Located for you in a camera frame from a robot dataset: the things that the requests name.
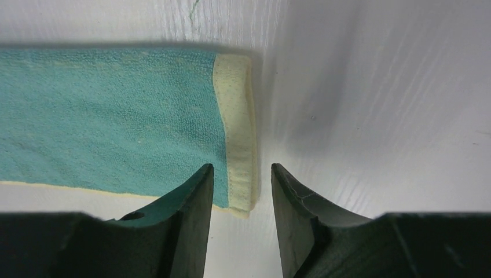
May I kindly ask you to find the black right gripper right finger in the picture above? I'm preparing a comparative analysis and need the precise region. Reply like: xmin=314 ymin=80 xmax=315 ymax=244
xmin=271 ymin=163 xmax=490 ymax=277

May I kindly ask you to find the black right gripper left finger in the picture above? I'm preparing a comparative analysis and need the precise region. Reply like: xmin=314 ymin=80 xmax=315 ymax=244
xmin=1 ymin=164 xmax=214 ymax=277

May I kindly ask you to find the pale yellow teal towel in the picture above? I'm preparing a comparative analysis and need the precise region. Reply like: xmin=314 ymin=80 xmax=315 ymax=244
xmin=1 ymin=47 xmax=260 ymax=218

